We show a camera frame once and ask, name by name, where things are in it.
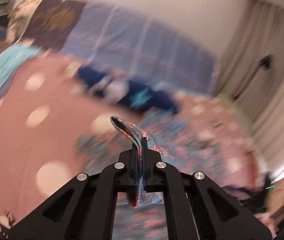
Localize green pillow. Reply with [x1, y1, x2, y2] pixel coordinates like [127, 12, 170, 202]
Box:
[216, 93, 252, 129]

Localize beige window curtain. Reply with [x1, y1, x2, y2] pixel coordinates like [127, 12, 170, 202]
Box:
[217, 0, 284, 176]

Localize teal floral garment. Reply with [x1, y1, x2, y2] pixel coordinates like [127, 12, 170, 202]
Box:
[77, 111, 227, 239]

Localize dark brown patterned pillow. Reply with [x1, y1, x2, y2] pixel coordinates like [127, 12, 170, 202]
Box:
[21, 0, 90, 52]

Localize blue plaid bedding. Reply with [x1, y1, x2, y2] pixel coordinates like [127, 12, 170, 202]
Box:
[60, 2, 219, 95]

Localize navy star-print garment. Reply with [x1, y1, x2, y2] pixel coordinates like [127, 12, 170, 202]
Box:
[76, 65, 178, 114]

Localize black floor lamp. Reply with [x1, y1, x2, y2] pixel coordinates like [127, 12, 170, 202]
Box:
[233, 54, 273, 101]

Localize pink polka-dot blanket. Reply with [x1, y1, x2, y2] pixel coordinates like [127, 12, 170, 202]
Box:
[0, 54, 265, 233]

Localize light blue bed sheet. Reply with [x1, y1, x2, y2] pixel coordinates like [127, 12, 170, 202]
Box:
[0, 44, 43, 89]

